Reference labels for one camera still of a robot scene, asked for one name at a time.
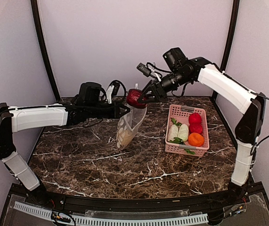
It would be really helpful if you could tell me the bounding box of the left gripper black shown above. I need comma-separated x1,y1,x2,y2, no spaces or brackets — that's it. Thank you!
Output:
86,101,131,119

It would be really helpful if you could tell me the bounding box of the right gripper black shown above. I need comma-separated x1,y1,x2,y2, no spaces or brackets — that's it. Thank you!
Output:
138,68,192,102

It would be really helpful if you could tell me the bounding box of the clear polka dot zip bag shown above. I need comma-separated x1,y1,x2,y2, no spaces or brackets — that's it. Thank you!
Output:
115,82,148,149

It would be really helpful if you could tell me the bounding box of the dark red beet toy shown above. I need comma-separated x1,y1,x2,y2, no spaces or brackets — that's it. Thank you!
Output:
126,89,147,109

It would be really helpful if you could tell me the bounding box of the yellow peach toy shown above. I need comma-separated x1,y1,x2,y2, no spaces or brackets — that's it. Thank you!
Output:
121,131,135,147

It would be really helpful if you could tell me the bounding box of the bright red tomato toy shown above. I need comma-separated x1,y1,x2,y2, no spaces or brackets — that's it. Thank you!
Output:
188,113,202,125

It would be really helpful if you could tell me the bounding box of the dark red pomegranate toy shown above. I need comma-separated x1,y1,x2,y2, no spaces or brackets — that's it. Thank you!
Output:
189,123,203,135

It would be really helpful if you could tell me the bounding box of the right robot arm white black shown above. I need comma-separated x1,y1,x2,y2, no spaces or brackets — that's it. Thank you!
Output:
138,57,265,186

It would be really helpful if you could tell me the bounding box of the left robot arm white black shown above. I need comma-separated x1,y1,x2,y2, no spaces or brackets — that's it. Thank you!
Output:
0,101,130,205

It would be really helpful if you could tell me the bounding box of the pink plastic basket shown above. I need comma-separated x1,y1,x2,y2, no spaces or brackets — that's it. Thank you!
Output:
165,104,210,157

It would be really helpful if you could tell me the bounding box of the white radish toy left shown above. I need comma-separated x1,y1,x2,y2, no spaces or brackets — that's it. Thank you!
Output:
167,124,179,142

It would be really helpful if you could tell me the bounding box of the white radish toy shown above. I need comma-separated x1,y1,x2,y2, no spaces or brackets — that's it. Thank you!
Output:
178,124,189,142
167,124,179,142

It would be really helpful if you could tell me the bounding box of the white radish toy right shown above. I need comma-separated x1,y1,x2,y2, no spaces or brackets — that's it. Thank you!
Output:
178,124,189,142

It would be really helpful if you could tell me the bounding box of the orange tangerine toy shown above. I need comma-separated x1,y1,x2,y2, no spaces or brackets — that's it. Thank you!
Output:
188,133,204,147

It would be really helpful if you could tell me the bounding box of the circuit board with leds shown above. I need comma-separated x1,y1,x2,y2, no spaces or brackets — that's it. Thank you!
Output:
51,212,72,223

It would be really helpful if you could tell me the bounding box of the left camera cable black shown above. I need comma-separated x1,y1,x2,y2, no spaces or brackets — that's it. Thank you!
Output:
106,80,127,99

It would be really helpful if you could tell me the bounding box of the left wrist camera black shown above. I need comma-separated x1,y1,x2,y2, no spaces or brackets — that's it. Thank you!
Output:
78,82,102,103

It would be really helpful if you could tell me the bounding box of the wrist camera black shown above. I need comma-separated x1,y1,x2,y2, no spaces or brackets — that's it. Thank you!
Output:
163,47,188,72
78,82,102,103

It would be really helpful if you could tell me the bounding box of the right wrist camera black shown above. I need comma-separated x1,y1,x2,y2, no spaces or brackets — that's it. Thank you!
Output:
163,47,188,72

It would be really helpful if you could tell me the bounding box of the right black frame post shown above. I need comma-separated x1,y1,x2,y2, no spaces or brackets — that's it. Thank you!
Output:
220,0,240,71

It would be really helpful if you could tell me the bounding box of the black frame post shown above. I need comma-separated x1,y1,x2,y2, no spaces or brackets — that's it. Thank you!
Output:
220,0,240,71
30,0,61,101

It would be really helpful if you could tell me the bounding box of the black front rail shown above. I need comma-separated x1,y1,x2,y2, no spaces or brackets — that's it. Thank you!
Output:
31,190,234,213

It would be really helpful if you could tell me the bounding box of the white slotted cable duct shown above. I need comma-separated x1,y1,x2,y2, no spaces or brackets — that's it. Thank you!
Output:
13,202,208,226

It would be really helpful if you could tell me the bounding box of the left black frame post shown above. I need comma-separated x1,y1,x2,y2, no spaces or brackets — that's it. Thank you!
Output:
30,0,61,101

